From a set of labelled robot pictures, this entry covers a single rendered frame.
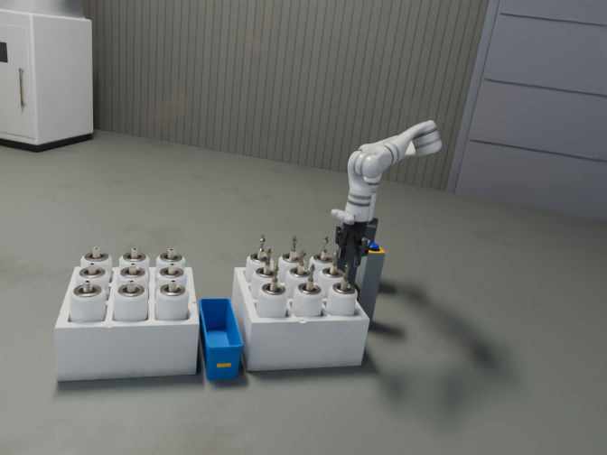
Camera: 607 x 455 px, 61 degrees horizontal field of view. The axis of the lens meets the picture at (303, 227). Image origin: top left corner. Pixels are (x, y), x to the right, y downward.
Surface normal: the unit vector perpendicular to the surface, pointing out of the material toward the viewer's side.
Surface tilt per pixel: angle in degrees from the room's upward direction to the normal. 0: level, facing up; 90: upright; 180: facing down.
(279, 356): 90
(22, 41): 90
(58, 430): 0
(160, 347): 90
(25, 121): 90
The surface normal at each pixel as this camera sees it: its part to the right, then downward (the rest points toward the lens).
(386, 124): -0.22, 0.31
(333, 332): 0.25, 0.36
